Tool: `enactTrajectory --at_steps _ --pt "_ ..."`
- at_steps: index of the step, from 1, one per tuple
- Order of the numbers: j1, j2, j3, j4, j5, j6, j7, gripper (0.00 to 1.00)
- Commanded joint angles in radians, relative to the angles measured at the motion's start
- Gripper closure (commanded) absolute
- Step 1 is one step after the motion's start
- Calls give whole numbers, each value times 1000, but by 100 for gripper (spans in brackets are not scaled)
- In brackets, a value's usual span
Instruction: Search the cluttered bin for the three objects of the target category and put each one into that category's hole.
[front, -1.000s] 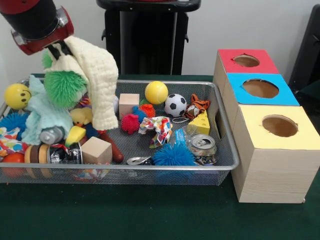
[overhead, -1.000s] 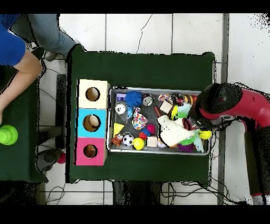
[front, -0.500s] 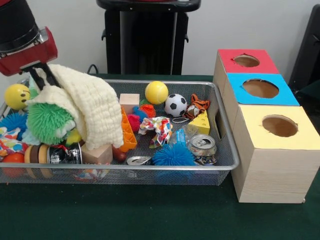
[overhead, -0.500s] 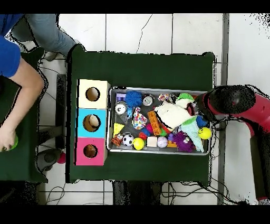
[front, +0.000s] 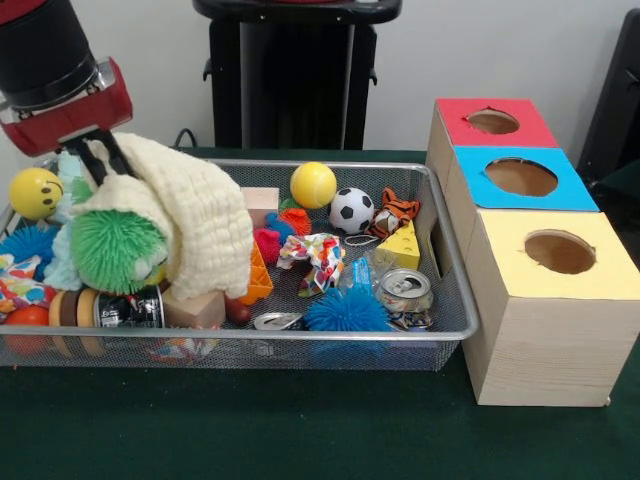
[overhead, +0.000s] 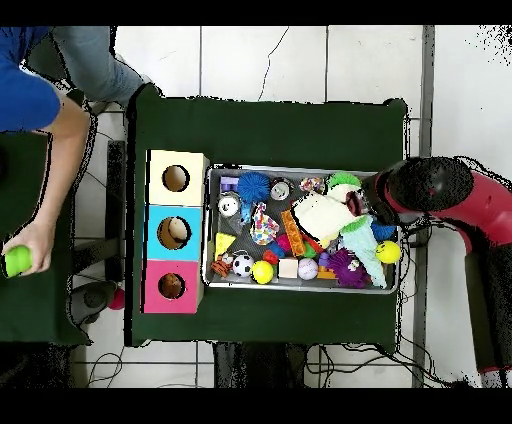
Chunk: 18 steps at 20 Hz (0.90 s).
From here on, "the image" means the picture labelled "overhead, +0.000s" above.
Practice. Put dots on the cream cloth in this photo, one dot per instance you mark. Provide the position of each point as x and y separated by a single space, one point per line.
320 218

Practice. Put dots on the brown monkey plush toy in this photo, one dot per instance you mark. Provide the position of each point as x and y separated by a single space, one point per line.
172 286

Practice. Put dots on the lime green stacking cup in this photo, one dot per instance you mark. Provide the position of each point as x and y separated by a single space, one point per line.
18 262

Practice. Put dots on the person's forearm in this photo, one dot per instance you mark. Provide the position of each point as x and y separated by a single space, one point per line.
64 160

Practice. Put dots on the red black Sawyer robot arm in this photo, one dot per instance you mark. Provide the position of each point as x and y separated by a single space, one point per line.
432 184

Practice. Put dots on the silver mesh bin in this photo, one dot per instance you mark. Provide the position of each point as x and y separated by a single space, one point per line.
304 288

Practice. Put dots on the wooden box with three holes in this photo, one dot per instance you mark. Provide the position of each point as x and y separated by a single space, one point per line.
176 248

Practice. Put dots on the person's hand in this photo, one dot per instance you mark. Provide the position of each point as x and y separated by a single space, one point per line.
40 240

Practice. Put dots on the green spiky rubber ball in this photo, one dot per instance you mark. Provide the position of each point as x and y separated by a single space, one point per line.
343 179

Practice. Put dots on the light blue cloth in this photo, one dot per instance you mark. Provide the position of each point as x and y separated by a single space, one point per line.
360 244

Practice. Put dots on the yellow plastic ball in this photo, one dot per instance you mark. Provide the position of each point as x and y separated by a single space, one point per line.
388 252

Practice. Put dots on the purple spiky toy with eyes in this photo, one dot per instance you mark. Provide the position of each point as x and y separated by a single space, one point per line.
348 270

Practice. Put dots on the white baseball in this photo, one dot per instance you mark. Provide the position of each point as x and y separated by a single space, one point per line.
308 268

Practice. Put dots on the dark green table cloth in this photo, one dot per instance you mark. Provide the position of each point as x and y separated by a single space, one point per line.
24 312
280 132

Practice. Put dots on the blue spiky rubber ball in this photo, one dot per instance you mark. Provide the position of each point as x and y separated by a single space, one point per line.
252 187

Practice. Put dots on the plain yellow foam ball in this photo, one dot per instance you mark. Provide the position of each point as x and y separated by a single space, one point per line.
262 272

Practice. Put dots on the crushed silver can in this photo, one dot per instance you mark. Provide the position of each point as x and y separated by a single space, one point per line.
228 204

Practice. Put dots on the small soccer ball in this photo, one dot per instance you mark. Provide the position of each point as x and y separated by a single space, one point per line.
242 265

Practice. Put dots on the tiger plush toy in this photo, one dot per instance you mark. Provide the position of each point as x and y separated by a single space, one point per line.
221 266

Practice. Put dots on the grey pendant with red button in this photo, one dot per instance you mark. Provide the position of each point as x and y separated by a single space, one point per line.
94 300

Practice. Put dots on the person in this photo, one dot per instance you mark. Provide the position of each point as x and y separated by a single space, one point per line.
24 96

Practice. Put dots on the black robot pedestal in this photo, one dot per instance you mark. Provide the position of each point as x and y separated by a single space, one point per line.
256 366

